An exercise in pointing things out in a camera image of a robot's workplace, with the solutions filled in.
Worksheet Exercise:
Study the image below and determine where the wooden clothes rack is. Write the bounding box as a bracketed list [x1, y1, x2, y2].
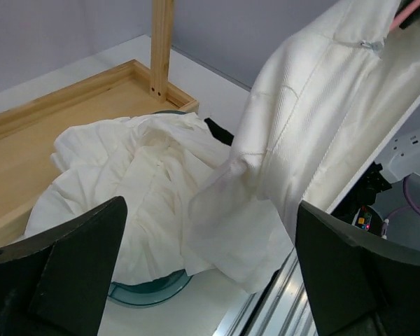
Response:
[0, 1, 199, 247]

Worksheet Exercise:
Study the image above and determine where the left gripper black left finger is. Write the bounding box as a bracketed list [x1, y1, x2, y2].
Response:
[0, 196, 127, 335]

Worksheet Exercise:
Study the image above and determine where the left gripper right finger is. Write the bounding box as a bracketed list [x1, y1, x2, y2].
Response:
[295, 202, 420, 335]

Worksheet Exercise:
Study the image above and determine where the pink hanger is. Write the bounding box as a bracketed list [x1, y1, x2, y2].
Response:
[389, 0, 420, 32]

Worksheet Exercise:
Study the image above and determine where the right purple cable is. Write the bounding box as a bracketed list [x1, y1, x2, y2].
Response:
[379, 173, 420, 239]

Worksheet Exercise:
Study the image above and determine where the cream white garment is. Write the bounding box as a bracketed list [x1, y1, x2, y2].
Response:
[227, 0, 420, 239]

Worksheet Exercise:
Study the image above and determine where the white pleated blouse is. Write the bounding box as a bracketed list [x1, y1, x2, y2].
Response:
[24, 113, 293, 293]

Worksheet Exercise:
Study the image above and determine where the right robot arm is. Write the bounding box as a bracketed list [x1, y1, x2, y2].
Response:
[334, 128, 420, 219]

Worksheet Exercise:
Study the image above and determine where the teal plastic tray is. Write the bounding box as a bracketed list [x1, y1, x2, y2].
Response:
[107, 269, 192, 309]

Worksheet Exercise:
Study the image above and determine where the black dress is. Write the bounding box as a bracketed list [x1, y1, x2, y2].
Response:
[204, 118, 234, 146]

